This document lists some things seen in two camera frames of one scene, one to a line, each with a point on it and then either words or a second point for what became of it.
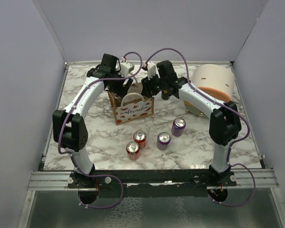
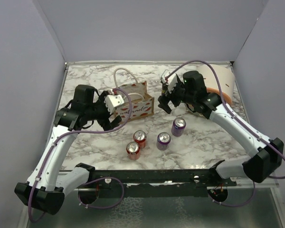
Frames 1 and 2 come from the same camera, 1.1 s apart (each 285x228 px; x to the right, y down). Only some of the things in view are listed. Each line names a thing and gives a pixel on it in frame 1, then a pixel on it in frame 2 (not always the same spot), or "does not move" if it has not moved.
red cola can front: x=133 y=151 does not move
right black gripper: x=147 y=90 -> x=179 y=84
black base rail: x=151 y=183 does not move
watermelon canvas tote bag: x=134 y=104 does not move
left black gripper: x=120 y=89 -> x=106 y=122
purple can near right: x=178 y=127 does not move
